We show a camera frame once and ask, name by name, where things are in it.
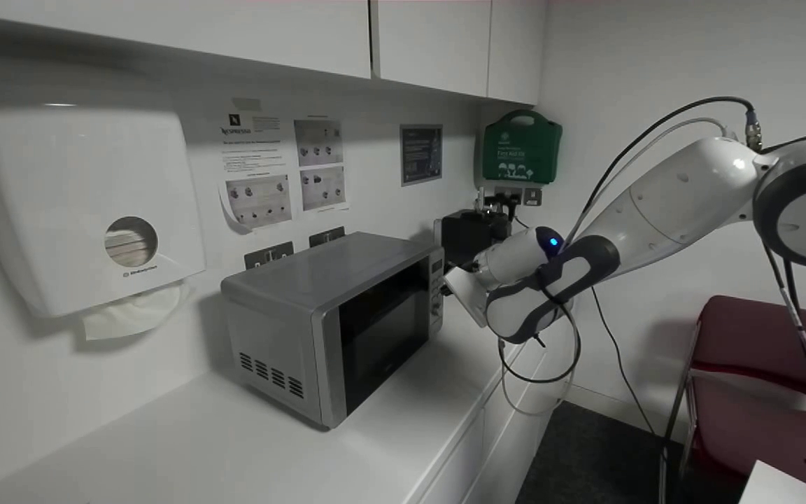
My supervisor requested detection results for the black arm base cable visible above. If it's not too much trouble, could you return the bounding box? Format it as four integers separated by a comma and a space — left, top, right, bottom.
762, 246, 806, 455

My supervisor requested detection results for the wall socket with plugs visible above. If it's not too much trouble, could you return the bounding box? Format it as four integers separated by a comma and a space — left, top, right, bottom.
482, 185, 545, 224

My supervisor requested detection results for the white paper towel dispenser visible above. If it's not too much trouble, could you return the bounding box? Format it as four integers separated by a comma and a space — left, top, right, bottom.
0, 105, 209, 325

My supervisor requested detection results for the white wall cabinet door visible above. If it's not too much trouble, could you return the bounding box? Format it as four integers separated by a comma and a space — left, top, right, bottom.
376, 0, 495, 101
486, 0, 549, 108
0, 0, 376, 85

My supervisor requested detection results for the white notice poster with logo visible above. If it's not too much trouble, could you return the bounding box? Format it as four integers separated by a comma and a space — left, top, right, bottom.
219, 109, 296, 236

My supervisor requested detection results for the dark red chair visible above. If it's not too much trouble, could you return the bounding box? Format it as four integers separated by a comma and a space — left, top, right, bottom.
657, 295, 806, 504

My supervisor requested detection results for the black coffee machine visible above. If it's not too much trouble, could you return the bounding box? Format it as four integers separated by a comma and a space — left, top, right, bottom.
437, 207, 514, 274

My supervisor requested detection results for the dark wall socket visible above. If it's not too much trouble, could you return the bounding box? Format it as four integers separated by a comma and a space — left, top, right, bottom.
308, 224, 350, 252
241, 241, 296, 274

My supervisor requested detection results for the silver microwave black door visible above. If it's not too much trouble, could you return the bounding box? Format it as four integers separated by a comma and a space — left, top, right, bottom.
219, 231, 447, 432

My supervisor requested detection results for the white sheet with photos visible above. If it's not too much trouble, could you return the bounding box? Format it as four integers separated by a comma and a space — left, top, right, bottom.
296, 165, 350, 213
290, 119, 348, 168

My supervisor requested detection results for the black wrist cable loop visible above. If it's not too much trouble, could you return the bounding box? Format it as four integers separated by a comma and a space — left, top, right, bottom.
492, 283, 584, 389

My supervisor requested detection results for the black forearm cable arc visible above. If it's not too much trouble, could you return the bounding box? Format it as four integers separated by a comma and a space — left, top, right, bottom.
565, 96, 762, 246

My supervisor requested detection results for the thin black hanging cable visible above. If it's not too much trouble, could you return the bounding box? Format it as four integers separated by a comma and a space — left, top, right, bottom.
588, 287, 661, 437

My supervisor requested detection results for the green first aid kit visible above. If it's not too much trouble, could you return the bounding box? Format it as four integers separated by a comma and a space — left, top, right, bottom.
478, 109, 565, 189

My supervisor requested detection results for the dark framed sign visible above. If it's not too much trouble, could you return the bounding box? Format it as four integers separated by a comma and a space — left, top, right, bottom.
397, 123, 444, 189

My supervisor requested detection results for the white paper towel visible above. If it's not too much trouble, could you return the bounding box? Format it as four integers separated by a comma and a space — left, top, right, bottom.
75, 283, 184, 348

